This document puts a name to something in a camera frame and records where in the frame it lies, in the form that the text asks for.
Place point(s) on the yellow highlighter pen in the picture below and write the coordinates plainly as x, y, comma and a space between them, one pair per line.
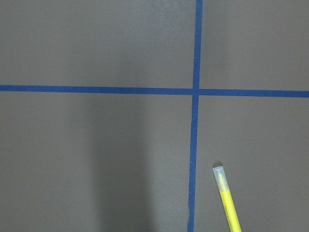
226, 197

